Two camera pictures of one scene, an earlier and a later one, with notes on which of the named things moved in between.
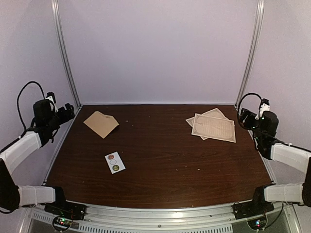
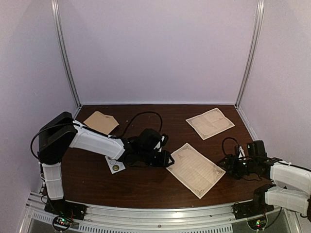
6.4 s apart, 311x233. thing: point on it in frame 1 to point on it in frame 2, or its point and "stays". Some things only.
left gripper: [65, 118] to [164, 161]
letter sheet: [214, 127] to [194, 170]
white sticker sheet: [114, 162] stays
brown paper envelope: [101, 124] stays
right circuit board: [257, 224] stays
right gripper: [244, 115] to [230, 158]
